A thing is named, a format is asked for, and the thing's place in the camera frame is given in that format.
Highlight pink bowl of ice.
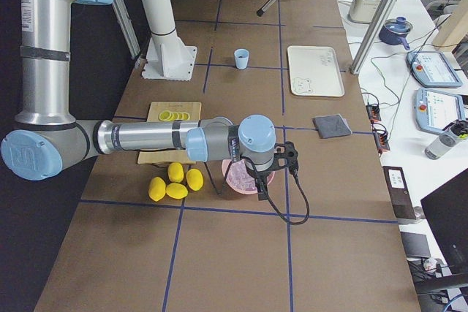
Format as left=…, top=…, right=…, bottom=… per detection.
left=222, top=159, right=257, bottom=195

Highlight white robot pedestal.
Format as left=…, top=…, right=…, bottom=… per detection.
left=142, top=0, right=197, bottom=81

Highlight aluminium frame post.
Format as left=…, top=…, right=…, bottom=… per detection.
left=350, top=0, right=396, bottom=75

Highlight grey folded cloth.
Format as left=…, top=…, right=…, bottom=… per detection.
left=312, top=114, right=352, bottom=139

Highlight teach pendant far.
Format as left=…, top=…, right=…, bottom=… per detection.
left=407, top=50, right=463, bottom=88

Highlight teach pendant near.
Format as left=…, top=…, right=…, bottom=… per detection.
left=415, top=88, right=466, bottom=134

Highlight lemon slices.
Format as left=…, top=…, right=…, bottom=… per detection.
left=158, top=110, right=191, bottom=122

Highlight black box on desk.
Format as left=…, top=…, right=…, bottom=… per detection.
left=382, top=166, right=420, bottom=224

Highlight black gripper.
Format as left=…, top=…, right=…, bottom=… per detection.
left=255, top=141, right=299, bottom=201

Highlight yellow lemon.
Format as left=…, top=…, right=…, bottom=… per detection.
left=165, top=183, right=189, bottom=199
left=167, top=162, right=184, bottom=183
left=148, top=177, right=166, bottom=202
left=186, top=168, right=204, bottom=191

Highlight wooden cutting board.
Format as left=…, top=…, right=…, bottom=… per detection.
left=137, top=102, right=202, bottom=164

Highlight clear water bottle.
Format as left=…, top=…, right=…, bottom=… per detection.
left=424, top=120, right=467, bottom=160

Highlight teach pendant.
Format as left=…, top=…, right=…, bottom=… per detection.
left=407, top=50, right=463, bottom=88
left=415, top=88, right=466, bottom=134

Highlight black monitor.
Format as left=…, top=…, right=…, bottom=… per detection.
left=415, top=170, right=467, bottom=294

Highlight blue pot with lid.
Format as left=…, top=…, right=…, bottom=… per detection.
left=379, top=16, right=413, bottom=50

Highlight light blue cup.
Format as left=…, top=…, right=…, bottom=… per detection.
left=233, top=48, right=250, bottom=69

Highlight black braided cable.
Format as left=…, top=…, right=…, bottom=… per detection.
left=208, top=158, right=312, bottom=226

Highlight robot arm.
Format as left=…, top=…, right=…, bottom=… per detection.
left=1, top=0, right=298, bottom=200

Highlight cream bear tray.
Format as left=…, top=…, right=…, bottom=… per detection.
left=287, top=45, right=345, bottom=97

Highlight cream toaster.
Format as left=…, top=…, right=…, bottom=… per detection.
left=349, top=0, right=382, bottom=24

